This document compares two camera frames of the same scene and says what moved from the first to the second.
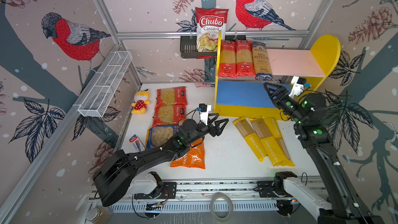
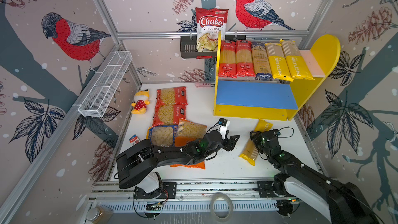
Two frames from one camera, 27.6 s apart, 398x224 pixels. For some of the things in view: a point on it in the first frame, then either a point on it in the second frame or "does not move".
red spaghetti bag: (227, 64) does not move
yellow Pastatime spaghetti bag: (243, 126) -> (278, 62)
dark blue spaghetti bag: (262, 66) does not move
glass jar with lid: (99, 214) does not move
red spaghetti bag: (245, 61) does not move
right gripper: (280, 97) -> (255, 137)
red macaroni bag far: (172, 95) does not move
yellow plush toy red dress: (141, 99) does not move
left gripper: (215, 130) -> (229, 144)
